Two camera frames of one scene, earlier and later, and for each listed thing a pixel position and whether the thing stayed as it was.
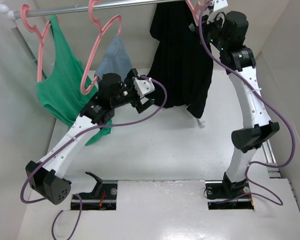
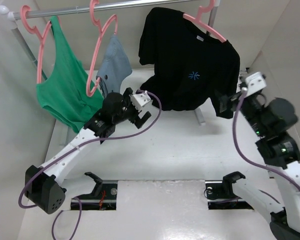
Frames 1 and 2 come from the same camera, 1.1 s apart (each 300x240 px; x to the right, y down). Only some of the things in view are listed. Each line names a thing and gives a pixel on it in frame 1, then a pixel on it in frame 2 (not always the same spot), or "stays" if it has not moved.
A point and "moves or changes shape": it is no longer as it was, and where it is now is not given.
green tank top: x=67 y=90 stays
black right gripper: x=218 y=21 to x=223 y=99
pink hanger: x=196 y=11 moves or changes shape
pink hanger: x=22 y=11 stays
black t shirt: x=181 y=64 moves or changes shape
